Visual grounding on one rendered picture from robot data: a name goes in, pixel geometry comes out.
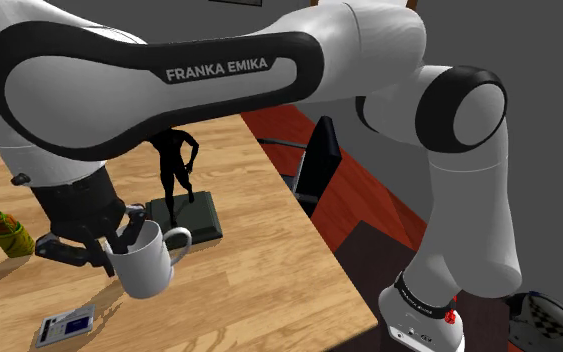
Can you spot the black figure on dark base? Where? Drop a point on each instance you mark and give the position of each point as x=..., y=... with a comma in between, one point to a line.
x=174, y=161

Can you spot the green yellow brush with stick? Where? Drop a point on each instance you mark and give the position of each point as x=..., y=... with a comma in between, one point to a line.
x=10, y=236

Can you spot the black office chair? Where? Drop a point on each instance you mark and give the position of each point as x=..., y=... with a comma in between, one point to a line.
x=320, y=161

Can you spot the grey checkered helmet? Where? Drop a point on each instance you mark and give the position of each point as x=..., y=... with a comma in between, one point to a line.
x=544, y=322

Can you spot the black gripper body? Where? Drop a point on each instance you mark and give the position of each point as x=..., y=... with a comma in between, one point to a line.
x=78, y=204

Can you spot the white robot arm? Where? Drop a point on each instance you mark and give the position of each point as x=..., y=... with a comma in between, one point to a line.
x=368, y=53

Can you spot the white mug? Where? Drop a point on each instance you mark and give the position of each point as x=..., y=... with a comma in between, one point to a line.
x=142, y=270

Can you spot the dark robot stand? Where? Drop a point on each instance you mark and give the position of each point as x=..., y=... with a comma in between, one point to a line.
x=373, y=256

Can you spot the wooden table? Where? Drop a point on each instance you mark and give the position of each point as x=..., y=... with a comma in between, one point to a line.
x=261, y=273

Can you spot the grey device with blue screen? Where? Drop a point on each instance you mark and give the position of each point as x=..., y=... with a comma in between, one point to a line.
x=64, y=325

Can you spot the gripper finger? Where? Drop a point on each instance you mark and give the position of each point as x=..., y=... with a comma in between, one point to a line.
x=66, y=251
x=132, y=229

